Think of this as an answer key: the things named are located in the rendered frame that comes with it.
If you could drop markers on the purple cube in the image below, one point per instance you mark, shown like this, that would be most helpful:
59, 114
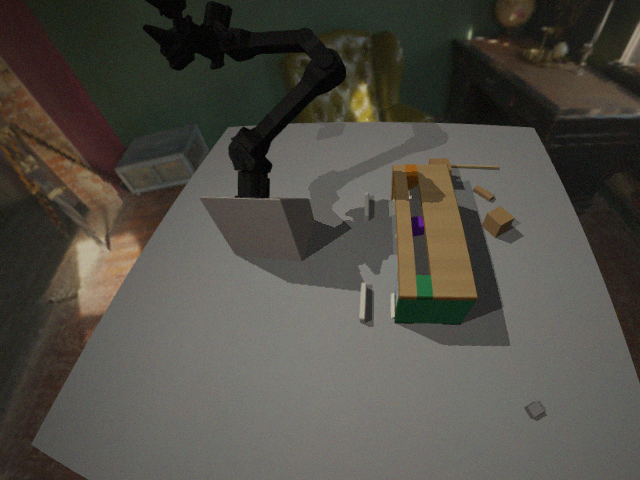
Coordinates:
417, 226

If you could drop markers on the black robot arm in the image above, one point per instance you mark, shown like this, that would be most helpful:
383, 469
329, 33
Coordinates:
324, 72

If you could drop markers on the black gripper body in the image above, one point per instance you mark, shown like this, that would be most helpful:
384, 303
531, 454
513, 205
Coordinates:
196, 38

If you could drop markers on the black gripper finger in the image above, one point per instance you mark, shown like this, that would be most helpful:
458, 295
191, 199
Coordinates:
162, 5
170, 42

